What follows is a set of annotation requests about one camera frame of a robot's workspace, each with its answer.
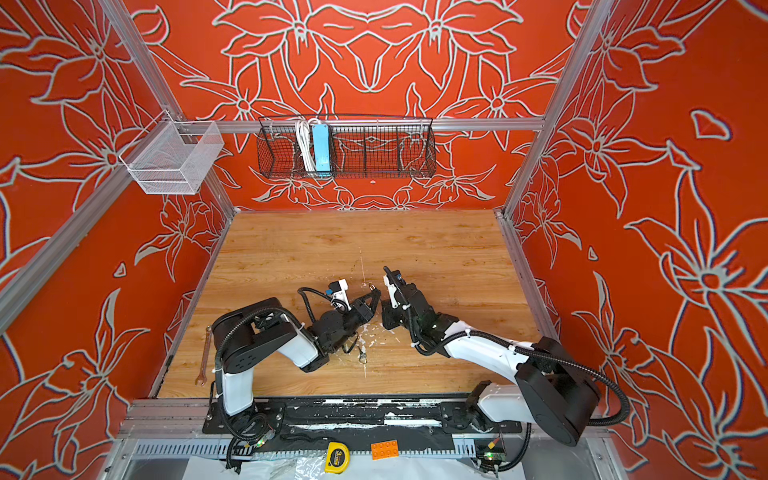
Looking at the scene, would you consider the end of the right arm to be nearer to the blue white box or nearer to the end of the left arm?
the end of the left arm

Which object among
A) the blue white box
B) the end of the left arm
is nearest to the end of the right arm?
the end of the left arm

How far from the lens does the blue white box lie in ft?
2.95
